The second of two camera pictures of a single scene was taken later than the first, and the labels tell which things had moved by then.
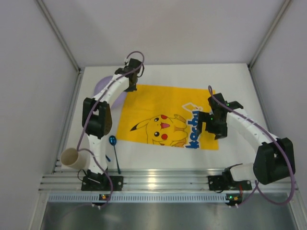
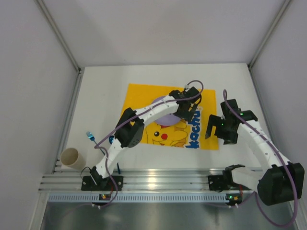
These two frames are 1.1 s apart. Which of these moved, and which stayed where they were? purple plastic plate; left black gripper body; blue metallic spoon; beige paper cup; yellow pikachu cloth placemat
Moved: purple plastic plate; left black gripper body
Stayed: beige paper cup; blue metallic spoon; yellow pikachu cloth placemat
